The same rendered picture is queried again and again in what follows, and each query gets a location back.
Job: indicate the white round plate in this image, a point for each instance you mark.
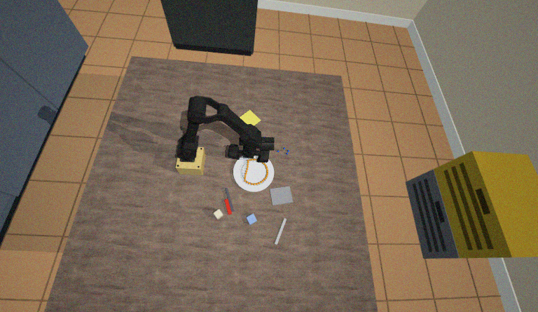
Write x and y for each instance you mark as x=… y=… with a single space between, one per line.
x=256 y=172

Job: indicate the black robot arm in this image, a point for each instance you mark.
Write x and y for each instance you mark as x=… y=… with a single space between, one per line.
x=250 y=136

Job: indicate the yellow flat square pad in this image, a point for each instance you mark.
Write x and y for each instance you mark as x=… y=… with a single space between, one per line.
x=250 y=118

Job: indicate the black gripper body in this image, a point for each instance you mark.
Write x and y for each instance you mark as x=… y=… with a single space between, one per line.
x=233 y=152

